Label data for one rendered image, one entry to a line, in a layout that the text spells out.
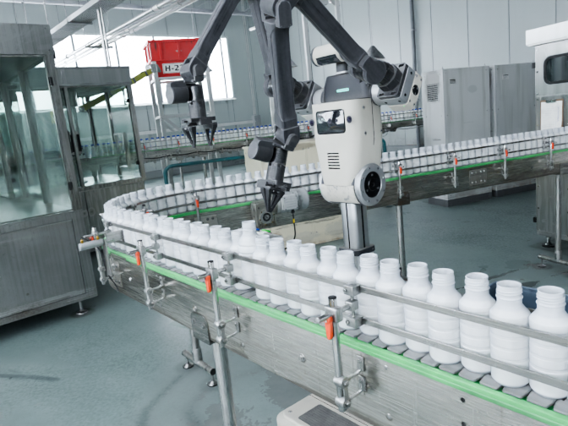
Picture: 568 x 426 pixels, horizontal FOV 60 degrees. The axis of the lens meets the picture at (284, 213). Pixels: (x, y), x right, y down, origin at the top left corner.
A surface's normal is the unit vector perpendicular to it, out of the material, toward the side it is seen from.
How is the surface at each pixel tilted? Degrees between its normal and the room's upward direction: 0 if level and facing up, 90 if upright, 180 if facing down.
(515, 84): 90
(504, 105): 90
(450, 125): 90
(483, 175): 90
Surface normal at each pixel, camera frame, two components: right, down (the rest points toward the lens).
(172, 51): 0.37, 0.13
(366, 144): 0.65, 0.26
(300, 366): -0.76, 0.20
